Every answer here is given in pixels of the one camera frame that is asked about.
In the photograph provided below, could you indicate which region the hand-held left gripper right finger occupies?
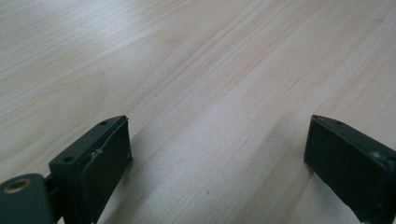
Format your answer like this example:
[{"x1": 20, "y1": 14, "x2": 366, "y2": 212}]
[{"x1": 304, "y1": 114, "x2": 396, "y2": 224}]

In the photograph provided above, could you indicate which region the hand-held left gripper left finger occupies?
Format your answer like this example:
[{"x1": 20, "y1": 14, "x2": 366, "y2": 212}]
[{"x1": 48, "y1": 115, "x2": 134, "y2": 224}]

